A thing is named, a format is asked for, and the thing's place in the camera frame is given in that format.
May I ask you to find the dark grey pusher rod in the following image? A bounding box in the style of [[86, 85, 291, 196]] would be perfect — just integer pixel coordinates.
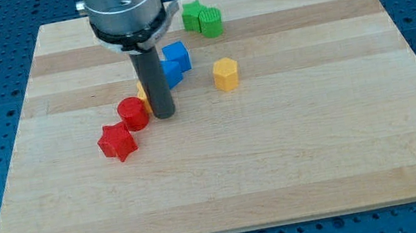
[[130, 47, 175, 119]]

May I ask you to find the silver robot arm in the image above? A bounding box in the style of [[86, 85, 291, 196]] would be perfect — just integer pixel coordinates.
[[76, 0, 175, 119]]

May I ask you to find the blue triangle block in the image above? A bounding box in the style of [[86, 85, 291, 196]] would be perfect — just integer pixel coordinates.
[[161, 60, 184, 89]]

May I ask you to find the yellow hexagon block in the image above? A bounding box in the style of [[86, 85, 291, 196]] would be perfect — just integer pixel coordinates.
[[212, 58, 240, 92]]

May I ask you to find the blue cube block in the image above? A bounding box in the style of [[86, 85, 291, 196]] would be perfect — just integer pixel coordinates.
[[162, 41, 192, 73]]

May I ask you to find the yellow block behind rod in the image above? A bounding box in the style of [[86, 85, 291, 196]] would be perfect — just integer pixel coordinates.
[[136, 81, 153, 114]]

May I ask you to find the red cylinder block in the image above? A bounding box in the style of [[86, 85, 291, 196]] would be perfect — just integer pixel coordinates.
[[116, 97, 150, 132]]

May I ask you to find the green star block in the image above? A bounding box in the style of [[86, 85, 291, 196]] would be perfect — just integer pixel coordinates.
[[181, 0, 207, 33]]

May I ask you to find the green cylinder block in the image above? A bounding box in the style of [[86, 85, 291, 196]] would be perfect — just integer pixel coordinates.
[[199, 8, 223, 38]]

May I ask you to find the red star block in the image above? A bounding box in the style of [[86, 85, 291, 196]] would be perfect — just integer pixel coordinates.
[[97, 122, 139, 162]]

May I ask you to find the wooden board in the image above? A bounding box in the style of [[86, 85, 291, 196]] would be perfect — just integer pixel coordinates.
[[0, 0, 416, 233]]

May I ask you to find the black clamp ring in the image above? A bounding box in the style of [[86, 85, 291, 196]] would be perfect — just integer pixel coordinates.
[[88, 0, 186, 63]]

